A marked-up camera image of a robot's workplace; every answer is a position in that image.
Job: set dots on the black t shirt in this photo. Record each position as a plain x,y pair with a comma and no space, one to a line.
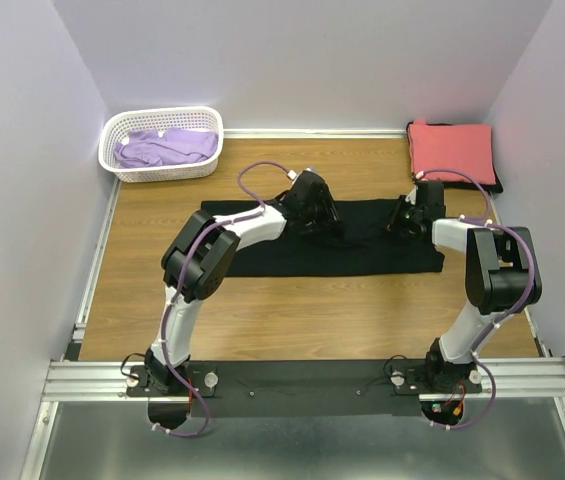
354,241
497,182

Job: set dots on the folded red t shirt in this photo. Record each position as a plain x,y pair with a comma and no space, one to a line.
451,152

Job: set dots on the purple t shirt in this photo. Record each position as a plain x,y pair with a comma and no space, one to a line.
173,147

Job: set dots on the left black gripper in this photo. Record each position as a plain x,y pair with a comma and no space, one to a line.
330,214

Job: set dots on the aluminium frame rail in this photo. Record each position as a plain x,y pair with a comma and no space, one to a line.
77,381

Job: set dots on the white plastic laundry basket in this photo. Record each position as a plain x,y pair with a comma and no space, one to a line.
195,118

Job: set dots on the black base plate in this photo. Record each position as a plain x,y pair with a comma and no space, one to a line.
294,389

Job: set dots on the folded black t shirt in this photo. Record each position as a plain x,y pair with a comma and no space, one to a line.
497,182

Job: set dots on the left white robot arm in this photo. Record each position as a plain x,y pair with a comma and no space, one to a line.
197,261

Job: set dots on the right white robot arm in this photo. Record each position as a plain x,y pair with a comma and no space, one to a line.
501,279

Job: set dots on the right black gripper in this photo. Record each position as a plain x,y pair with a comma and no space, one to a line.
393,223

